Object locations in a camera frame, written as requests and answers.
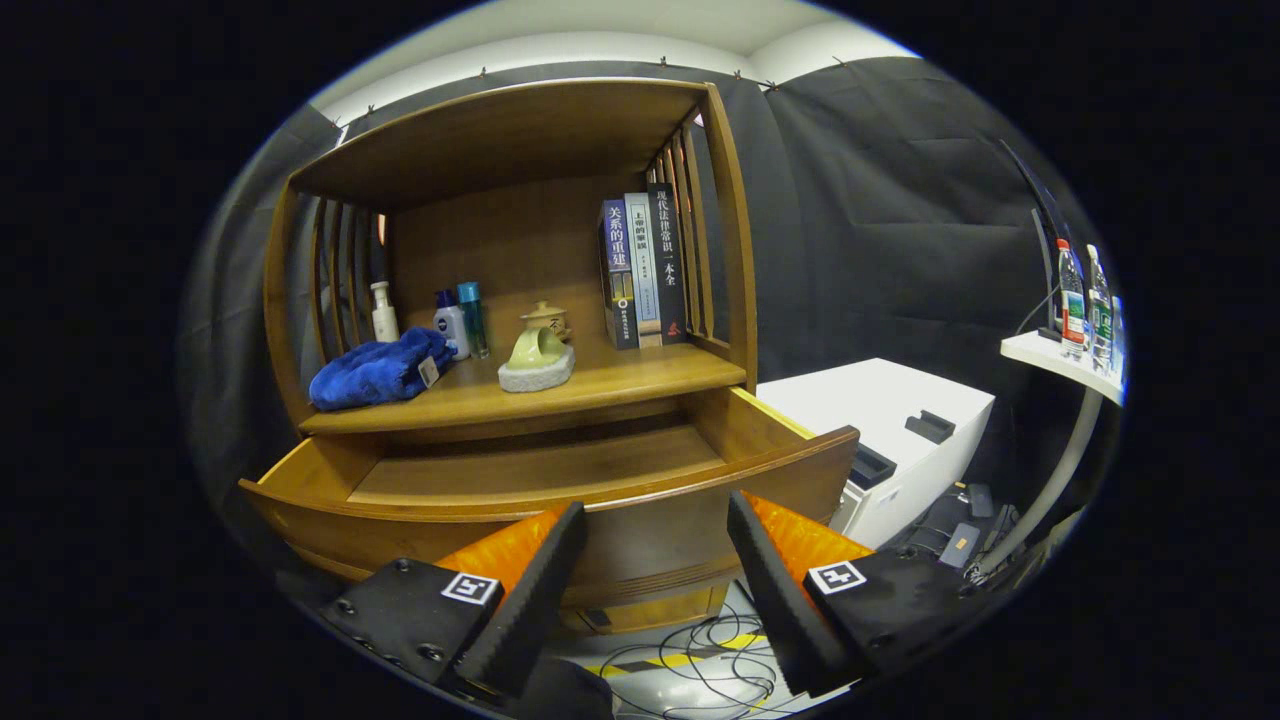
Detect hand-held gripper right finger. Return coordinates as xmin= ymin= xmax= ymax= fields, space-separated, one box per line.
xmin=726 ymin=490 xmax=991 ymax=699

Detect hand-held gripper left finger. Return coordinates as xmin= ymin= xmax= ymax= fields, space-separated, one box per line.
xmin=318 ymin=500 xmax=589 ymax=703

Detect wooden drawer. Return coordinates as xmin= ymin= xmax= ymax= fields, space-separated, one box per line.
xmin=238 ymin=385 xmax=861 ymax=611

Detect wooden countertop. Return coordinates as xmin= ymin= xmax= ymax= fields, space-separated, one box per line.
xmin=298 ymin=335 xmax=749 ymax=436

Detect wooden cabinet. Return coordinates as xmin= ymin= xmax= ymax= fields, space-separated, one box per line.
xmin=262 ymin=78 xmax=761 ymax=636

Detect dark cloth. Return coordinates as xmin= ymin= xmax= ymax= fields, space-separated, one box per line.
xmin=520 ymin=655 xmax=613 ymax=720

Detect yellow black floor tape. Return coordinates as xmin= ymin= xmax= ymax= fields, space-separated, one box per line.
xmin=585 ymin=630 xmax=771 ymax=681

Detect black electronics box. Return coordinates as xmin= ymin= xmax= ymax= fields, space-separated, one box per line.
xmin=905 ymin=482 xmax=1021 ymax=571

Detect white box unit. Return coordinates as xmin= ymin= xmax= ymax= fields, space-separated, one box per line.
xmin=755 ymin=358 xmax=997 ymax=551

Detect blue towel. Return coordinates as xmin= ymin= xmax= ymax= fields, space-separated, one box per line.
xmin=308 ymin=327 xmax=459 ymax=413

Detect teal clear bottle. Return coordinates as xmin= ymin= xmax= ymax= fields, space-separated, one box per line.
xmin=457 ymin=281 xmax=491 ymax=360

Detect white bottle blue cap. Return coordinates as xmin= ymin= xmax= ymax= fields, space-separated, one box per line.
xmin=433 ymin=290 xmax=472 ymax=361

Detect white pump bottle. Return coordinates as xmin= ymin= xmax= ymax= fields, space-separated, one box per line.
xmin=370 ymin=281 xmax=401 ymax=344

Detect pale spine book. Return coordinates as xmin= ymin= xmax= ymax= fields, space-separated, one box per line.
xmin=624 ymin=192 xmax=664 ymax=349

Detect white side table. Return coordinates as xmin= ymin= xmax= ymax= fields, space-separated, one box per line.
xmin=965 ymin=330 xmax=1126 ymax=586

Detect red label water bottle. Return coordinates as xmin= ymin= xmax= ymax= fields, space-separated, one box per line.
xmin=1058 ymin=238 xmax=1087 ymax=361

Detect green label water bottle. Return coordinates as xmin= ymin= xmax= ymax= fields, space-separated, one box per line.
xmin=1086 ymin=245 xmax=1113 ymax=373

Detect black monitor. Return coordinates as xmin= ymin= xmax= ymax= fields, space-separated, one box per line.
xmin=1000 ymin=140 xmax=1076 ymax=343

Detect black floor cables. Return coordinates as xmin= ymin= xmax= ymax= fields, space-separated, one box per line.
xmin=598 ymin=600 xmax=801 ymax=719

